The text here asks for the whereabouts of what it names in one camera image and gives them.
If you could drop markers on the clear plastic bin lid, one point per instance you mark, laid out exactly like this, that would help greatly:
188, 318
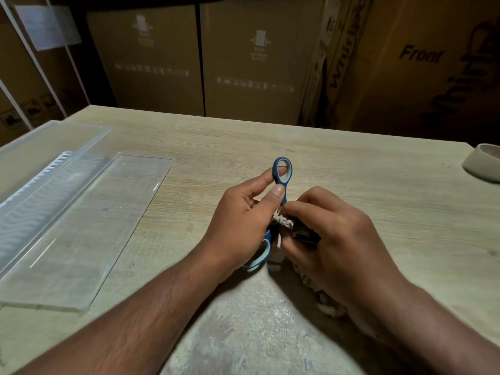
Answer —
86, 238

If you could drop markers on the person's right forearm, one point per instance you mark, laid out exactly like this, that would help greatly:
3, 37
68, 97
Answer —
425, 328

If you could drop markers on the person's right hand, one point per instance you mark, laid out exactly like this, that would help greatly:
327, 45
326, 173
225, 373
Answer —
343, 253

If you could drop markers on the brown cardboard box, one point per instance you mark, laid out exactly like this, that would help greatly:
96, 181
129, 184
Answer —
150, 58
254, 62

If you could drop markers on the white paper label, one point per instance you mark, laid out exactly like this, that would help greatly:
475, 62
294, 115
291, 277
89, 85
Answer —
47, 25

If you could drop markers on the person's left thumb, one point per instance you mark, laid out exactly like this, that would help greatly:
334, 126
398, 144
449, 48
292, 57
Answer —
269, 206

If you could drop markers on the person's left forearm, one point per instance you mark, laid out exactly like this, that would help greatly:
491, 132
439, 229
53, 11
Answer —
129, 320

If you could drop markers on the person's right middle finger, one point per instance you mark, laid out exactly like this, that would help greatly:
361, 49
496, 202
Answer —
312, 194

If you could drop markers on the beige masking tape roll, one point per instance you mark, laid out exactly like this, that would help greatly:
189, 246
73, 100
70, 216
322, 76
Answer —
483, 162

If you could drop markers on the person's left hand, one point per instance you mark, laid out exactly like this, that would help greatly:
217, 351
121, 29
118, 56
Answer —
234, 234

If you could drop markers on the person's right thumb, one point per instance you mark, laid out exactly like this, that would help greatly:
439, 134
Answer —
293, 255

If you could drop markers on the large printed cardboard box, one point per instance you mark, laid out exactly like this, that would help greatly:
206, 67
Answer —
418, 66

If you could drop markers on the clear plastic storage bin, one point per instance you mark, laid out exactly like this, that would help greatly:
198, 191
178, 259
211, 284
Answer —
35, 179

